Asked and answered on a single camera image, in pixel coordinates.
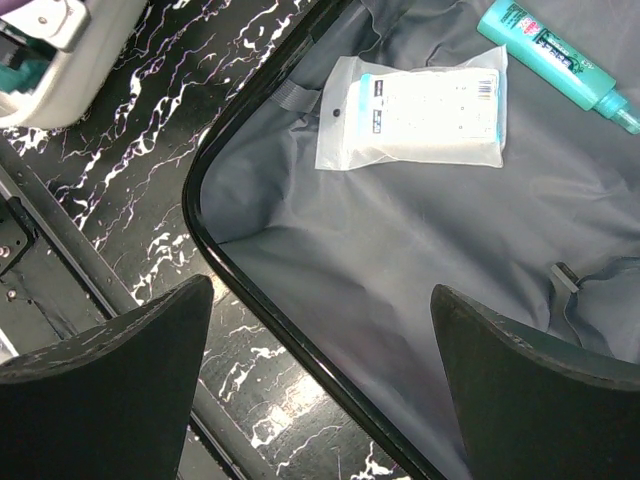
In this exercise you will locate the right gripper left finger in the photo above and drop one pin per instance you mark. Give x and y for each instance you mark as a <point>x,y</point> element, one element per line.
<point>112,402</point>

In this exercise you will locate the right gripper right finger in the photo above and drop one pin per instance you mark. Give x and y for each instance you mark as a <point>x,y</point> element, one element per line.
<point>532,406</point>

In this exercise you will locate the teal cloth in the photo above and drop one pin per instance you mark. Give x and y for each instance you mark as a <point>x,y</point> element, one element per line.
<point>23,64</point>

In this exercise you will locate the black marble pattern mat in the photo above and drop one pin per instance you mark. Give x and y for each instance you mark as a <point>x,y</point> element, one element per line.
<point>111,186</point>

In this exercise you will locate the white packet in plastic bag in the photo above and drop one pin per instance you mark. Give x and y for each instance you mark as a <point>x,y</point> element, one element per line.
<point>373,114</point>

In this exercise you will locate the white plastic basin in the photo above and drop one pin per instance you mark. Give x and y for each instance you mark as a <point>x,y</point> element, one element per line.
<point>88,37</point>

